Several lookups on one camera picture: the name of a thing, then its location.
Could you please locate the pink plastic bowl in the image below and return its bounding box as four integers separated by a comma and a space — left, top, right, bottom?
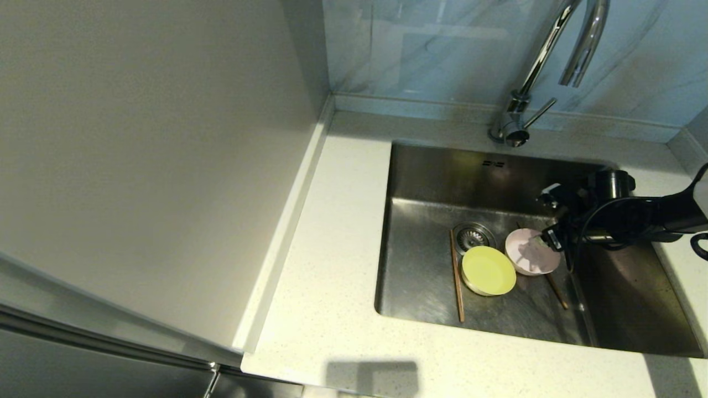
504, 228, 561, 276

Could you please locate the brown wooden chopstick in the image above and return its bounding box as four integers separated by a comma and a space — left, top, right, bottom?
516, 221, 569, 310
449, 229, 466, 324

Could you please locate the yellow plastic bowl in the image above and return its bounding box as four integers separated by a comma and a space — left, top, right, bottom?
461, 245, 517, 297

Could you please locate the chrome faucet lever rod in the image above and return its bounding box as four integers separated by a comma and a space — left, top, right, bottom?
523, 98, 558, 129

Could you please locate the stainless steel sink basin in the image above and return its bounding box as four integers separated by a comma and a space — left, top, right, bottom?
374, 141, 706, 357

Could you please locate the round metal drain strainer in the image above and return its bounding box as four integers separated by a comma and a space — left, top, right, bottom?
451, 221, 497, 258

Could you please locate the chrome gooseneck faucet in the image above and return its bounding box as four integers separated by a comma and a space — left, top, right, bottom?
487, 0, 610, 148

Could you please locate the under-counter cabinet front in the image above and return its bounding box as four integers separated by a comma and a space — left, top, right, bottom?
213, 369, 304, 398

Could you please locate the tall cabinet unit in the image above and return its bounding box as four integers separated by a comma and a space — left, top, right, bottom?
0, 0, 332, 398

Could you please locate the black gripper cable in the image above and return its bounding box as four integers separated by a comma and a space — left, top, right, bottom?
567, 198, 631, 273

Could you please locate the metal cabinet handle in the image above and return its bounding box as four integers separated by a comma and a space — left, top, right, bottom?
202, 362, 222, 398

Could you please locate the silver cabinet rail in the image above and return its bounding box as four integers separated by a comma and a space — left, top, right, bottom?
0, 301, 244, 372

